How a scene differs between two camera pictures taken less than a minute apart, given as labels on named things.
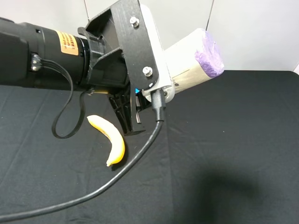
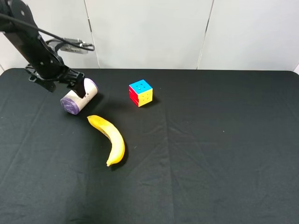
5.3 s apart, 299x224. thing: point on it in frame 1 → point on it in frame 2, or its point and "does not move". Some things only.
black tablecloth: (227, 153) does not move
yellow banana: (115, 137) does not move
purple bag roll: (194, 59) → (72, 103)
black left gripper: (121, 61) → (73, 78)
